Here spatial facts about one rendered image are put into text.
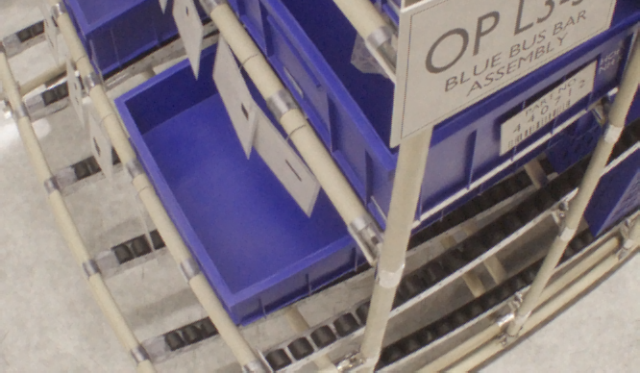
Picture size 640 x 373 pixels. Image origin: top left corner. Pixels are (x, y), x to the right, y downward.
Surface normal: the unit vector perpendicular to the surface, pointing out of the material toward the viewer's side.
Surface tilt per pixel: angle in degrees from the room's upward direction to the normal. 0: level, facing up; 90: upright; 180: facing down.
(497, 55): 90
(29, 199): 0
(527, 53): 90
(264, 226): 3
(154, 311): 0
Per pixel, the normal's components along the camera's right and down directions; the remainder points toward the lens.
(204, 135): -0.04, -0.44
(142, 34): 0.50, 0.77
